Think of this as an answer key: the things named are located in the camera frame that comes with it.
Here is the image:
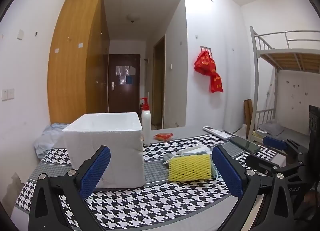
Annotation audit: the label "houndstooth blanket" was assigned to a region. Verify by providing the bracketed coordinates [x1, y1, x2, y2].
[15, 131, 288, 231]

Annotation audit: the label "dark brown door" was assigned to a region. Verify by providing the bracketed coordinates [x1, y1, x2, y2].
[108, 54, 141, 115]

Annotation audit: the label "red plastic bags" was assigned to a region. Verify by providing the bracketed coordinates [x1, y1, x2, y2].
[194, 48, 224, 94]

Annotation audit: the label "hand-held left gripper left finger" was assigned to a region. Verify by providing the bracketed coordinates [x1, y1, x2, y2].
[28, 145, 112, 231]

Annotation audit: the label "grey cloth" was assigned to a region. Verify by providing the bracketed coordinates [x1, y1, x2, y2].
[163, 153, 179, 166]

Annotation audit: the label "light blue crumpled cloth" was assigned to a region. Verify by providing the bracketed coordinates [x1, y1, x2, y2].
[33, 122, 70, 158]

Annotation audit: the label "round ceiling lamp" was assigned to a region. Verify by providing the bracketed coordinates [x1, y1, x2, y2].
[126, 13, 141, 24]

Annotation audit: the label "white tissues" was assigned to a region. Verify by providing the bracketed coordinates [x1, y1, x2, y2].
[177, 145, 209, 156]

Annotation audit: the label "white remote control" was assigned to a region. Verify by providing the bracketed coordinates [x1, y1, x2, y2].
[202, 126, 236, 140]

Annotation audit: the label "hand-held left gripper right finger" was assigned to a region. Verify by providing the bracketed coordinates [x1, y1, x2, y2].
[211, 145, 295, 231]

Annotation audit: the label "wooden boards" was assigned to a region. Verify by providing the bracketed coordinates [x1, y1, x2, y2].
[243, 99, 254, 139]

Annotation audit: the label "wooden side door frame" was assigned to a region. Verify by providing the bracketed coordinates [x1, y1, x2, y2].
[152, 35, 167, 130]

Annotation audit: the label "white pump bottle red top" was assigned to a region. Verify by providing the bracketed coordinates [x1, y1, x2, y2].
[139, 97, 152, 145]

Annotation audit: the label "wooden wardrobe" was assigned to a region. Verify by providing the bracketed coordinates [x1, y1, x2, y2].
[47, 0, 110, 124]

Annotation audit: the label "yellow foam net sleeve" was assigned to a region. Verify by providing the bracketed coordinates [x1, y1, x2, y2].
[168, 153, 212, 182]

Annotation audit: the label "white metal bunk bed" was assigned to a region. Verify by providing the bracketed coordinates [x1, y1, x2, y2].
[249, 26, 320, 148]

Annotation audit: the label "white foam box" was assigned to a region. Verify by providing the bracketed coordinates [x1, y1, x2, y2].
[62, 112, 145, 191]

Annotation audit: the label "red snack packet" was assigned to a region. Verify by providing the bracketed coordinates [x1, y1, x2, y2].
[153, 132, 174, 142]

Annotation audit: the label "grey pillow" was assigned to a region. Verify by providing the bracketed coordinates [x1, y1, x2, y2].
[258, 122, 285, 137]

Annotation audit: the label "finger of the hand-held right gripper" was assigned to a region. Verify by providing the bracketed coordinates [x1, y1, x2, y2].
[245, 155, 288, 174]
[262, 136, 309, 158]

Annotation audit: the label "black smartphone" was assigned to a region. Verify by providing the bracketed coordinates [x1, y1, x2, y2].
[229, 136, 262, 154]

